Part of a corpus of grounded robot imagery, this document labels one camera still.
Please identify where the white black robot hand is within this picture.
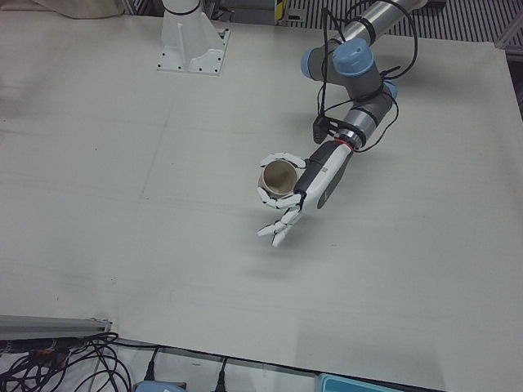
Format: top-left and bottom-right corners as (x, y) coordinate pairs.
(257, 141), (354, 247)

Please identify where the beige paper cup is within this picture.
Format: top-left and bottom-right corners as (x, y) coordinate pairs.
(257, 159), (300, 200)

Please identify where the slatted metal grille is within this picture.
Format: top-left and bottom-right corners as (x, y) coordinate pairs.
(203, 0), (523, 45)

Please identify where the teal plastic tray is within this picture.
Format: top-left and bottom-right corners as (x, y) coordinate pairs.
(317, 372), (412, 392)

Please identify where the blue grey plastic device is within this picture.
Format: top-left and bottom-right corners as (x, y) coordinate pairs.
(134, 380), (188, 392)

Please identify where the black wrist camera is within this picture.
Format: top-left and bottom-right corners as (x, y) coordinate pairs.
(312, 115), (345, 145)

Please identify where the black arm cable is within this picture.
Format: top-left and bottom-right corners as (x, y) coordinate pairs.
(316, 0), (420, 154)

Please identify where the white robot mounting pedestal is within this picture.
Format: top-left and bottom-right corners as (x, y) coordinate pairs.
(156, 0), (231, 78)

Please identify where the black cable with plug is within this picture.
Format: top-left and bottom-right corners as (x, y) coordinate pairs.
(144, 345), (165, 383)
(215, 356), (231, 392)

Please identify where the aluminium frame post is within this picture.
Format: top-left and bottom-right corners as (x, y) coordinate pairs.
(495, 15), (523, 55)

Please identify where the looped black cable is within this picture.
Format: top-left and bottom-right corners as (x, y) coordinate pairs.
(0, 332), (134, 392)

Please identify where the aluminium profile rail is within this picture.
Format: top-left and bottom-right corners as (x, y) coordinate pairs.
(0, 314), (114, 341)

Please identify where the red black cable connector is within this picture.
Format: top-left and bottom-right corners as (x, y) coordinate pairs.
(23, 340), (63, 361)

